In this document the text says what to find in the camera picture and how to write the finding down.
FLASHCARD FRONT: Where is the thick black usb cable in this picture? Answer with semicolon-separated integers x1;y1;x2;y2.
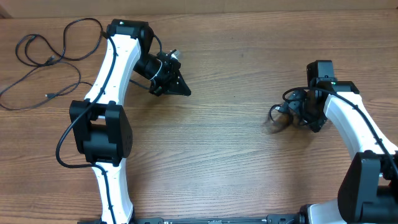
15;17;104;67

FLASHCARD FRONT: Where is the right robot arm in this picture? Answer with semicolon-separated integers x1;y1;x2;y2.
279;60;397;223

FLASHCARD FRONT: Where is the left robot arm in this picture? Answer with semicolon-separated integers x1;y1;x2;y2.
60;19;192;223

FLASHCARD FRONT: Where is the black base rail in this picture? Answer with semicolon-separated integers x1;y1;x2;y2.
77;203;312;224

